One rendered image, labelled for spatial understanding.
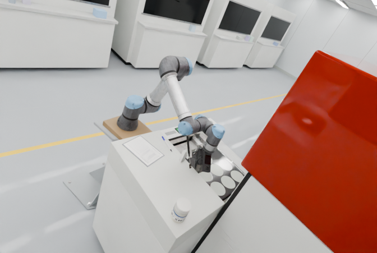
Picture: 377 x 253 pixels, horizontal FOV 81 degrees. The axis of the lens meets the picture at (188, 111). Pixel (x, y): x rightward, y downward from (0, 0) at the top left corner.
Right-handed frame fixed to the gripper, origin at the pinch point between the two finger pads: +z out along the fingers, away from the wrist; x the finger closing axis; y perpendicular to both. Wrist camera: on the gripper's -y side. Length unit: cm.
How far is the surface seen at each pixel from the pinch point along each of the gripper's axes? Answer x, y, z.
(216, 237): -14.8, -28.5, 17.9
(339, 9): -519, 653, -168
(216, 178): -13.3, -0.5, 1.3
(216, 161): -16.5, 15.2, 1.3
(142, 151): 36.1, 3.4, -5.6
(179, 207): 18.6, -35.2, -14.8
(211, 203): -3.0, -23.8, -5.2
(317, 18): -492, 690, -124
